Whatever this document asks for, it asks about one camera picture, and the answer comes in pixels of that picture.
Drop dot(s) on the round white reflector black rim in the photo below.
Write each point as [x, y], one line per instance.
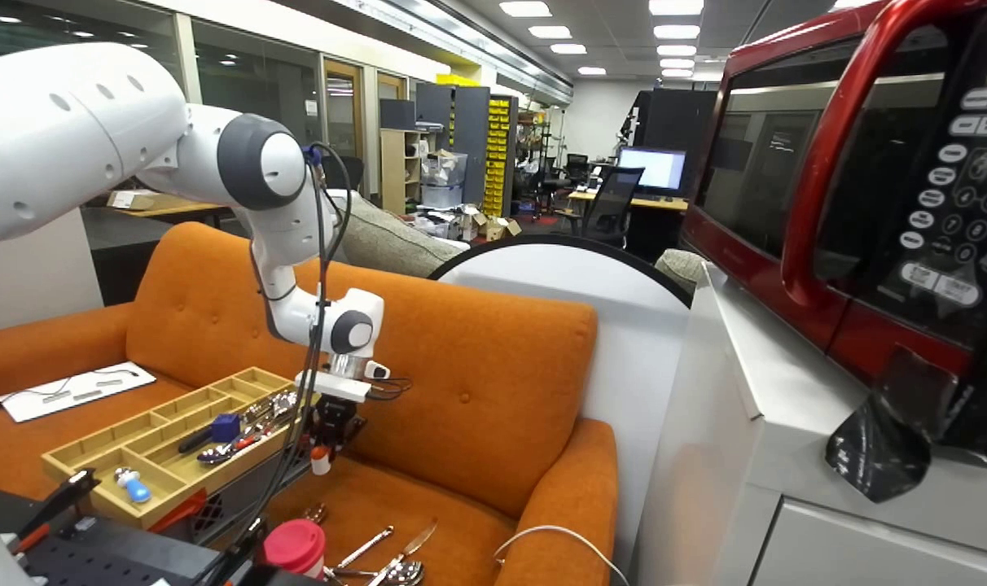
[563, 280]

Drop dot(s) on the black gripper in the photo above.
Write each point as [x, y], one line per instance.
[335, 417]

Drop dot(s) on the white cup with red lid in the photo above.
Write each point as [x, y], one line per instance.
[294, 545]

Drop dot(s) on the white cabinet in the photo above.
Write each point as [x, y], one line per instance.
[774, 478]

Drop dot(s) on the orange fabric sofa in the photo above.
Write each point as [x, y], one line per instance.
[472, 403]

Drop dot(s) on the red microwave oven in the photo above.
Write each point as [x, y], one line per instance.
[839, 185]

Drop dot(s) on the small blue white bottle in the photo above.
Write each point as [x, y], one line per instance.
[136, 488]

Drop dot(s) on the grey fabric cushion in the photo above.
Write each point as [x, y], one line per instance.
[396, 240]

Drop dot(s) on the silver cutlery pile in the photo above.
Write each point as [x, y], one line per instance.
[265, 416]

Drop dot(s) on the small white bottle orange cap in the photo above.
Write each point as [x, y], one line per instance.
[322, 463]

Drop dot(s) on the lit desktop monitor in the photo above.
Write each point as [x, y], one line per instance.
[656, 167]

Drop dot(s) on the wooden cutlery tray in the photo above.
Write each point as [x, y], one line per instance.
[144, 458]

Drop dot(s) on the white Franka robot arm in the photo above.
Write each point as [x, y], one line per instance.
[69, 130]

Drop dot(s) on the white paper sheet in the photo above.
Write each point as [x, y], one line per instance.
[74, 393]

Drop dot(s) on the yellow black cabinet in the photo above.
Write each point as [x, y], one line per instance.
[500, 152]

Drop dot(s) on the black perforated mounting rig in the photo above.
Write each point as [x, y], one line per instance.
[111, 556]

